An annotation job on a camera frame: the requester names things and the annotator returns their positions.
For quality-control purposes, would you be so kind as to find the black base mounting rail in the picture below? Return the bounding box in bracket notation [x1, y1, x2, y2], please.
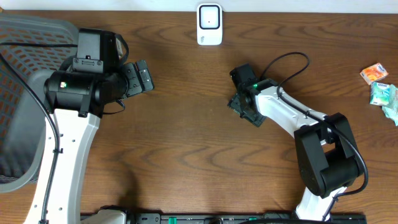
[80, 212, 368, 224]

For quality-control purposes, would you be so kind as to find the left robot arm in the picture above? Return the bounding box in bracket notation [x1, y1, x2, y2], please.
[26, 29, 154, 223]

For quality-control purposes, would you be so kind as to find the white barcode scanner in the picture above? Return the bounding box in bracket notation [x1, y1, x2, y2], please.
[197, 3, 223, 45]

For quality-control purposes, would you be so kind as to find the green tissue pack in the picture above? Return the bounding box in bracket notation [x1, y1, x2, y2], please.
[369, 82, 390, 106]

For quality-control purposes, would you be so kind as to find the orange tissue pack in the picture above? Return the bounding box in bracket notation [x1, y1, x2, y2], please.
[359, 63, 388, 85]

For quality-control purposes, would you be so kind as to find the green wet wipes pack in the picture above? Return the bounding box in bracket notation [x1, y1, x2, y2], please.
[382, 85, 398, 126]

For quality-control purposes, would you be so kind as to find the grey plastic shopping basket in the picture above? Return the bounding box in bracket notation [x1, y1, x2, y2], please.
[1, 14, 78, 193]

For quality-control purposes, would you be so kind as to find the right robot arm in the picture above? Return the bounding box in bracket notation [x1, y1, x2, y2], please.
[228, 64, 368, 222]

